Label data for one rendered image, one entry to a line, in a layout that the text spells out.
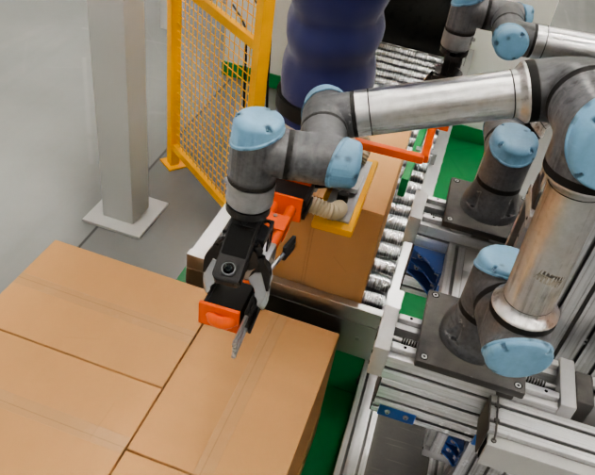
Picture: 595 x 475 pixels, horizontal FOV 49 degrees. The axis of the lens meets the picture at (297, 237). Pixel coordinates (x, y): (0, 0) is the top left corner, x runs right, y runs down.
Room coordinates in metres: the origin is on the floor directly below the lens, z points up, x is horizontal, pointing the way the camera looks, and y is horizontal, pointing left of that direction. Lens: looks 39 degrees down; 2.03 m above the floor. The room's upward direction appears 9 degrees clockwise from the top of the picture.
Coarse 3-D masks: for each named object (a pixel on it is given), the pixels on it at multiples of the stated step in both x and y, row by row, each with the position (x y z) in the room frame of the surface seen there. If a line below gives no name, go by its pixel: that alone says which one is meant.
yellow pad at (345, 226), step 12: (360, 168) 1.46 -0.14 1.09; (372, 168) 1.48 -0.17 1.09; (336, 192) 1.33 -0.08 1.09; (348, 192) 1.34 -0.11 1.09; (360, 192) 1.35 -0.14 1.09; (348, 204) 1.29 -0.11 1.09; (360, 204) 1.31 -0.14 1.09; (348, 216) 1.24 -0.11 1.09; (324, 228) 1.20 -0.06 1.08; (336, 228) 1.20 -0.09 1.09; (348, 228) 1.20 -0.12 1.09
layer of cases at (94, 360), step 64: (64, 256) 1.51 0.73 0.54; (0, 320) 1.21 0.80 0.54; (64, 320) 1.25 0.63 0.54; (128, 320) 1.29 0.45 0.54; (192, 320) 1.33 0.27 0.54; (256, 320) 1.37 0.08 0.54; (0, 384) 1.00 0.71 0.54; (64, 384) 1.03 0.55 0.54; (128, 384) 1.07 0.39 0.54; (192, 384) 1.10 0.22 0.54; (256, 384) 1.14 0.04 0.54; (320, 384) 1.17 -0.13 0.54; (0, 448) 0.82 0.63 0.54; (64, 448) 0.85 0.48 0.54; (128, 448) 0.88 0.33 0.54; (192, 448) 0.91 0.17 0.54; (256, 448) 0.94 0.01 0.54
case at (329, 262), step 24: (384, 168) 1.71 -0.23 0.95; (384, 192) 1.58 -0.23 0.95; (312, 216) 1.51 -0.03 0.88; (360, 216) 1.48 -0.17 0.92; (384, 216) 1.47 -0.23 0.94; (288, 240) 1.52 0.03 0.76; (312, 240) 1.50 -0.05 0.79; (336, 240) 1.49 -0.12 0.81; (360, 240) 1.48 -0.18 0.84; (288, 264) 1.51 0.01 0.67; (312, 264) 1.50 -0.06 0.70; (336, 264) 1.49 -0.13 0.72; (360, 264) 1.48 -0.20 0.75; (336, 288) 1.49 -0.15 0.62; (360, 288) 1.47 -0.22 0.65
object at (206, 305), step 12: (216, 288) 0.80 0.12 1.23; (228, 288) 0.80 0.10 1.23; (240, 288) 0.81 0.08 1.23; (252, 288) 0.81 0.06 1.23; (204, 300) 0.77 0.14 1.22; (216, 300) 0.77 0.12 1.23; (228, 300) 0.78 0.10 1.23; (240, 300) 0.78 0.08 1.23; (204, 312) 0.76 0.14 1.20; (216, 312) 0.76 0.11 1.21; (228, 312) 0.75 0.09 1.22; (240, 312) 0.76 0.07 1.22
